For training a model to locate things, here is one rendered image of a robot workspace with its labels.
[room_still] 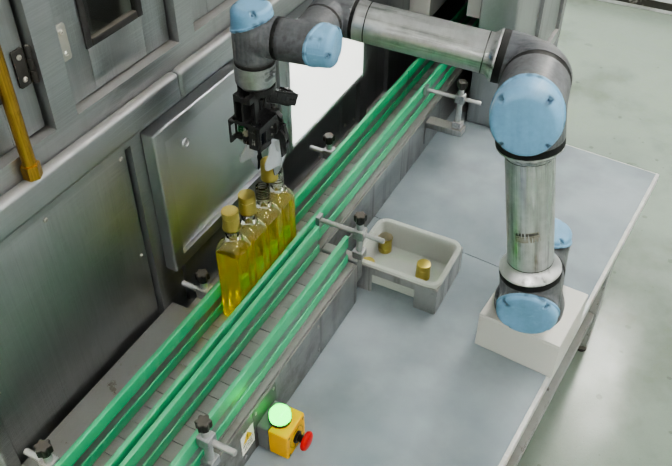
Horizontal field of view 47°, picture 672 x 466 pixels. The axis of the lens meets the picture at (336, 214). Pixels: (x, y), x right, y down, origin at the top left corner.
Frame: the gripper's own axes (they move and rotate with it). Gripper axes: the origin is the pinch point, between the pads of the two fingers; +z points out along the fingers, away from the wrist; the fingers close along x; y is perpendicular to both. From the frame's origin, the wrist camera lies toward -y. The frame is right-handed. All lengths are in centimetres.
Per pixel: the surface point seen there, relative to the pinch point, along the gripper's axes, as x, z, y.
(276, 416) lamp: 19.8, 32.6, 31.7
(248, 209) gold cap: 1.3, 4.1, 9.8
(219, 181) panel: -12.7, 8.7, 0.5
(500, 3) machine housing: 15, 2, -97
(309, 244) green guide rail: 6.2, 23.0, -4.8
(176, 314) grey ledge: -11.4, 29.7, 21.6
